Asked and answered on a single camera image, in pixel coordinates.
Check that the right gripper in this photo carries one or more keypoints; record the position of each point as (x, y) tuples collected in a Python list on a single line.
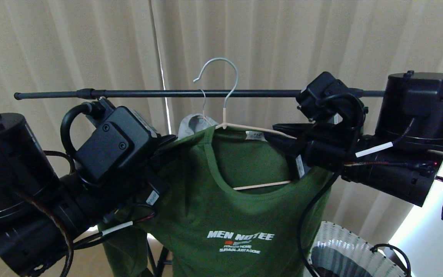
[(390, 181)]

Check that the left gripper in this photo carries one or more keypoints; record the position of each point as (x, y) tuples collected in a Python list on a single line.
[(52, 223)]

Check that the pink clothes hanger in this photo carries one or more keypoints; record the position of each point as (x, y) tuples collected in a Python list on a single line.
[(260, 186), (203, 104)]

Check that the green garment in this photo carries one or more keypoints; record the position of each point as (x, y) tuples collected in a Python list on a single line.
[(225, 215)]

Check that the pale grey shorts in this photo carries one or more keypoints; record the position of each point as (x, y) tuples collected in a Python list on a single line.
[(192, 123)]

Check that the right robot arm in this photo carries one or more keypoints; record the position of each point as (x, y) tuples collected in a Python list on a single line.
[(417, 104)]

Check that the white laundry basket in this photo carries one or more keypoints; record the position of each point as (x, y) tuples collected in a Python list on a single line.
[(340, 238)]

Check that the black clothes rack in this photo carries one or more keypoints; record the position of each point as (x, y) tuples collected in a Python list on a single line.
[(263, 93)]

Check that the beige curtain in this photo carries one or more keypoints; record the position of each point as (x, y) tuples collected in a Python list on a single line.
[(283, 38)]

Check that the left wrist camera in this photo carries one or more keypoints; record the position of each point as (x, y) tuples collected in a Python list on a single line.
[(114, 142)]

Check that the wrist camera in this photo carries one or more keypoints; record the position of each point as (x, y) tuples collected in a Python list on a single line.
[(325, 92), (114, 142)]

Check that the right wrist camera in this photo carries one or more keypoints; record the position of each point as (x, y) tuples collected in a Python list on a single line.
[(325, 92)]

